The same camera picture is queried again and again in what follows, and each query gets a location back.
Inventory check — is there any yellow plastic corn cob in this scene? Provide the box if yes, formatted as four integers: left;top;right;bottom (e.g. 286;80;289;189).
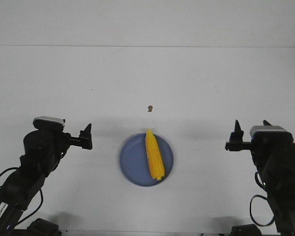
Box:
146;129;165;180

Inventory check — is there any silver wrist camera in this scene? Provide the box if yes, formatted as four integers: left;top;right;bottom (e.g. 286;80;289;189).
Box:
249;125;286;138
33;116;65;128

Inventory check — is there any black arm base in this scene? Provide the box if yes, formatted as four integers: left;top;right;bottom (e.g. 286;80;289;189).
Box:
230;224;262;236
11;218;62;236

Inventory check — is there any blue round plate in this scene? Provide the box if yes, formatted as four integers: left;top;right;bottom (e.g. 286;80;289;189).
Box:
119;133;174;187

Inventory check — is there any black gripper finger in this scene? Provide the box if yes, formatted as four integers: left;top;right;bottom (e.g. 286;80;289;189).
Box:
234;119;243;134
263;120;272;126
80;123;91;135

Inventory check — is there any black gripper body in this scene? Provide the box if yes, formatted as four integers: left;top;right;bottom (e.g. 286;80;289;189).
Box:
69;135;92;149
225;132;252;151

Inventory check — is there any small brown table mark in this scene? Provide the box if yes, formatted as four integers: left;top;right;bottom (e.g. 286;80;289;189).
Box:
147;105;153;113

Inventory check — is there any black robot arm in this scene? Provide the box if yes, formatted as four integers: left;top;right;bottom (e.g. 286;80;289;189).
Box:
0;117;92;236
225;120;295;236

